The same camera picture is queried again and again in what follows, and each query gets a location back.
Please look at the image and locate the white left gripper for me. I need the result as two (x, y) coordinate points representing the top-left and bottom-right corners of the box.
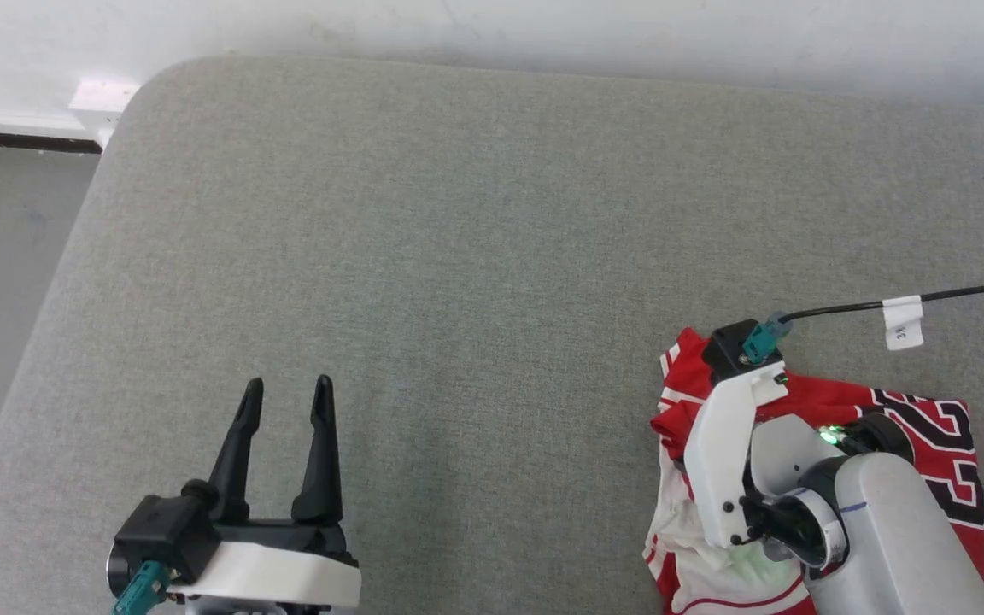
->
(169, 373), (363, 609)

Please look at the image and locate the white wall trunking box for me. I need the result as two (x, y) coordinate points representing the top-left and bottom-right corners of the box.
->
(68, 79), (142, 148)

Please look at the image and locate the cable with teal plug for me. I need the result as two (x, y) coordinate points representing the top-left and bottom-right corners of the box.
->
(741, 284), (984, 365)
(111, 559), (171, 615)

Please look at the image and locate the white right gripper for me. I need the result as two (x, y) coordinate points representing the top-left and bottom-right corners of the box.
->
(683, 362), (788, 550)

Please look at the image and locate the grey fabric sofa cushion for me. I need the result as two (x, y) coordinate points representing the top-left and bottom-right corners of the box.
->
(0, 56), (984, 615)

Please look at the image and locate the left cable with teal plug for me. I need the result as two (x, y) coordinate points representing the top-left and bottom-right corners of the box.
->
(111, 559), (171, 615)

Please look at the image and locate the right cable with teal plug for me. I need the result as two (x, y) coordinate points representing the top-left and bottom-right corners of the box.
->
(741, 284), (984, 365)

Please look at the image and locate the red and white basketball jersey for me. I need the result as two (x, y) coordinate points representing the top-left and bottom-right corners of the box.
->
(643, 327), (984, 615)

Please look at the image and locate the dark baseboard strip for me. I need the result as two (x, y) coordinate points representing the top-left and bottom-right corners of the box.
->
(0, 128), (103, 155)

